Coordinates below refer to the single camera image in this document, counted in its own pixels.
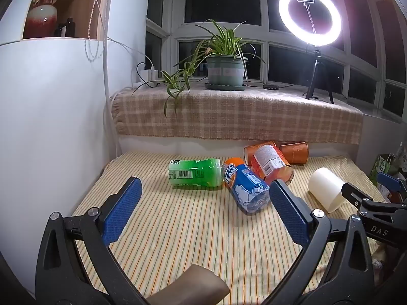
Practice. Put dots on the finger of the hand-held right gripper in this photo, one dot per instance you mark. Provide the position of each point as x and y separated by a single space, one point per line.
389 180
353 193

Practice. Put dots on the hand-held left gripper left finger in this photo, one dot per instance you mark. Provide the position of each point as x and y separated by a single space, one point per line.
122 208

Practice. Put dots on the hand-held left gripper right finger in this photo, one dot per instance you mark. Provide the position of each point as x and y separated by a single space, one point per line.
287 208

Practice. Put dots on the white cup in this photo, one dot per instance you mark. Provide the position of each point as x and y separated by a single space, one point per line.
326 187

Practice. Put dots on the brown cup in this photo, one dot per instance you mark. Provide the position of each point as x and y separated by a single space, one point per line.
295 152

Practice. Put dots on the plain orange cup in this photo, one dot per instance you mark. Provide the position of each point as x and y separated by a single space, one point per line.
249 151

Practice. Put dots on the green bag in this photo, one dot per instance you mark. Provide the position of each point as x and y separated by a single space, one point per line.
383 166

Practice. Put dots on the orange labelled snack packet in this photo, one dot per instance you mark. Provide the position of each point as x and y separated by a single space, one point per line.
272 162

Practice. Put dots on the striped table cloth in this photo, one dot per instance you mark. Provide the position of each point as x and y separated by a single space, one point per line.
178 222

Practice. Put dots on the green plastic bottle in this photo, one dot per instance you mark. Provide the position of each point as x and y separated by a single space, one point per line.
194 173

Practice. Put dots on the plaid cloth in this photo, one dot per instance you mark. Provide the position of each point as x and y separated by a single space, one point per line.
254 117

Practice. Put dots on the white cabinet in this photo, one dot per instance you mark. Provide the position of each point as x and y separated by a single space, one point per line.
47 117

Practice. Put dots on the black tripod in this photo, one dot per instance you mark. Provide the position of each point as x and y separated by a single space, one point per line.
316 76

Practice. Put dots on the green pot saucer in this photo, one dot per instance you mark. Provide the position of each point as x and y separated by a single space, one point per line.
226 86

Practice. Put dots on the white charger plugs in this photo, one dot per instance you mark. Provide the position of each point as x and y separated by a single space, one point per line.
150 72

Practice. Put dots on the green flower pot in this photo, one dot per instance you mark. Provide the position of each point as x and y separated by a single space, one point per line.
226 70

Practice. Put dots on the spider plant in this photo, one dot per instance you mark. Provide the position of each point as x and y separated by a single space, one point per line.
219 43

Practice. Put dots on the dark bottle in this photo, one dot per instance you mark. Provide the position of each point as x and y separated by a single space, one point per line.
70 27

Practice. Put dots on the phone holder clamp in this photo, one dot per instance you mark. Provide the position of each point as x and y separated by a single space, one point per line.
307 1

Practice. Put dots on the red and white vase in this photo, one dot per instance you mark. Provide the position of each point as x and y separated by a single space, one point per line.
43 12

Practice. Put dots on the white window frame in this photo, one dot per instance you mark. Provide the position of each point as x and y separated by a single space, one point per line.
264 33

